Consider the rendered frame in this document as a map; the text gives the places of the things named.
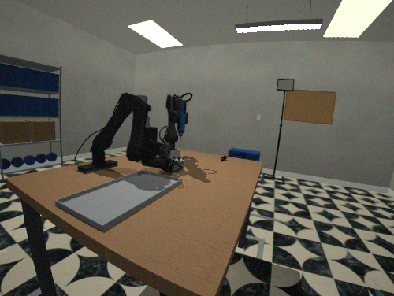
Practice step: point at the blue electric screwdriver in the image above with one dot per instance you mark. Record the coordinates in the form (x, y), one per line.
(181, 118)

